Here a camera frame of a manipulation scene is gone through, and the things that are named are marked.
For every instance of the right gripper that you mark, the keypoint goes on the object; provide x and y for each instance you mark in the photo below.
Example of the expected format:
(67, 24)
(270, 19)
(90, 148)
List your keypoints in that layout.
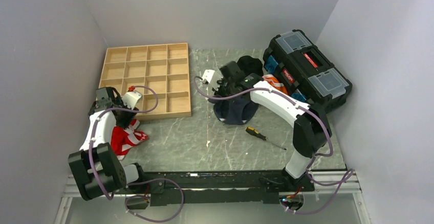
(218, 89)

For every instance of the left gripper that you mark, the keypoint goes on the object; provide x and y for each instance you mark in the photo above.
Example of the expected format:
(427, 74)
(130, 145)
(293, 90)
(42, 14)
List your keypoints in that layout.
(125, 122)

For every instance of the navy underwear beige waistband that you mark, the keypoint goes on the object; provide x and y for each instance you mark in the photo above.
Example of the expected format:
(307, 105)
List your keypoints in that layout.
(236, 111)

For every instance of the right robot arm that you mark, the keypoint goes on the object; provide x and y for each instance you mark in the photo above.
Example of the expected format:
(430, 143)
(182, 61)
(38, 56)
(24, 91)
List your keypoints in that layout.
(237, 96)

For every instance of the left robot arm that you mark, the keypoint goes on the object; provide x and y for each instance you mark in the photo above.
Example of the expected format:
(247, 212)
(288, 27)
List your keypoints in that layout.
(95, 167)

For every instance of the black garment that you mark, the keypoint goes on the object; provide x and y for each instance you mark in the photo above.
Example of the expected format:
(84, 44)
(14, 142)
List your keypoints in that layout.
(250, 65)

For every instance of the orange white garment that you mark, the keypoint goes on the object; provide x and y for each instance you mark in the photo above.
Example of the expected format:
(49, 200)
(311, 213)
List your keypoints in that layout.
(274, 82)

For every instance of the blue item by toolbox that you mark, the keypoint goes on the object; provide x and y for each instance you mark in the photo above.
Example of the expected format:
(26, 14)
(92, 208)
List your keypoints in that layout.
(270, 64)

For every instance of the red white garment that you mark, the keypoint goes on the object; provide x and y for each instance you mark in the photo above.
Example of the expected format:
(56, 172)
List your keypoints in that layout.
(123, 139)

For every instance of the yellow black screwdriver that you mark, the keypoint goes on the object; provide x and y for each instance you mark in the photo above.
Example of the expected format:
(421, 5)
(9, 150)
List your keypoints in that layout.
(253, 132)

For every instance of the wooden compartment tray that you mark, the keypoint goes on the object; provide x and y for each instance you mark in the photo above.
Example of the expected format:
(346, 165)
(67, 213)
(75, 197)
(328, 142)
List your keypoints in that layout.
(160, 72)

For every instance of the black toolbox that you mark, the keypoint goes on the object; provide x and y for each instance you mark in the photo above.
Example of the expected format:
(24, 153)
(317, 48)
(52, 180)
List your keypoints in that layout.
(306, 72)

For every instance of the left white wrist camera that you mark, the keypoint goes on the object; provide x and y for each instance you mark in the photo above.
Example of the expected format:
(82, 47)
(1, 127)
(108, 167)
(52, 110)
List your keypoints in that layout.
(131, 98)

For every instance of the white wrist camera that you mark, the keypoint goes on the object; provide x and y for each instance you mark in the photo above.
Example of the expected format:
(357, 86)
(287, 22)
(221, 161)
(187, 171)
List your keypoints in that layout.
(131, 98)
(208, 78)

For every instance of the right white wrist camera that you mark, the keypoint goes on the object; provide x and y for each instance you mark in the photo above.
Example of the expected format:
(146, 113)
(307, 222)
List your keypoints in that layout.
(208, 78)

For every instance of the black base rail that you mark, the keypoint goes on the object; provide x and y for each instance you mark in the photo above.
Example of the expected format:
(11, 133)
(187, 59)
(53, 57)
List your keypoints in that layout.
(202, 187)

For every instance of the aluminium frame rail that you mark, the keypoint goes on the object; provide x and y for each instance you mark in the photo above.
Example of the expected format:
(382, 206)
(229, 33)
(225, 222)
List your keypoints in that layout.
(336, 199)

